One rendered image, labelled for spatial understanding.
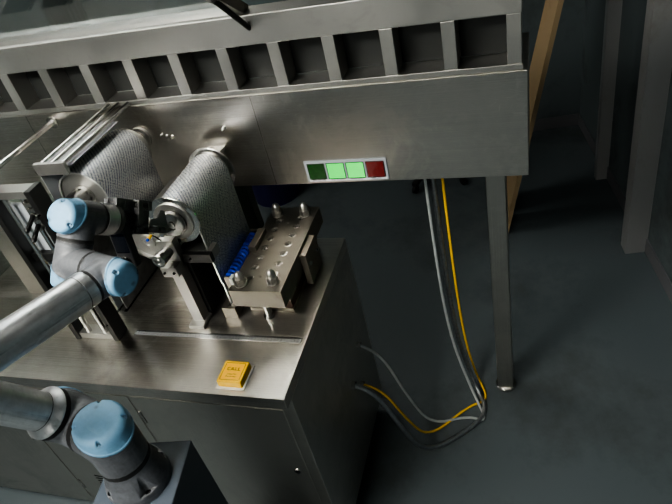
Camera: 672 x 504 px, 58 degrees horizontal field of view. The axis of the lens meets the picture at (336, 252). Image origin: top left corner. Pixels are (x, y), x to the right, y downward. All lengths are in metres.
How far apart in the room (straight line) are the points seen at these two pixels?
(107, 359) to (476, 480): 1.36
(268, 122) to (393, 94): 0.38
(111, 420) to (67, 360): 0.62
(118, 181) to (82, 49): 0.41
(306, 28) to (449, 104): 0.41
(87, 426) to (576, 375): 1.93
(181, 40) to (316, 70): 0.37
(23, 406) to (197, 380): 0.47
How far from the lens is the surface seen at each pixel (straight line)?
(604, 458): 2.48
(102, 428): 1.40
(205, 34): 1.74
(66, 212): 1.36
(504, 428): 2.52
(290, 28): 1.64
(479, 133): 1.67
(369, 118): 1.68
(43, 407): 1.45
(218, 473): 2.08
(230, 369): 1.65
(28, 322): 1.22
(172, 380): 1.74
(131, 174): 1.82
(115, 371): 1.86
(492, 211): 2.00
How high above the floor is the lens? 2.07
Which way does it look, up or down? 37 degrees down
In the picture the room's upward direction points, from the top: 15 degrees counter-clockwise
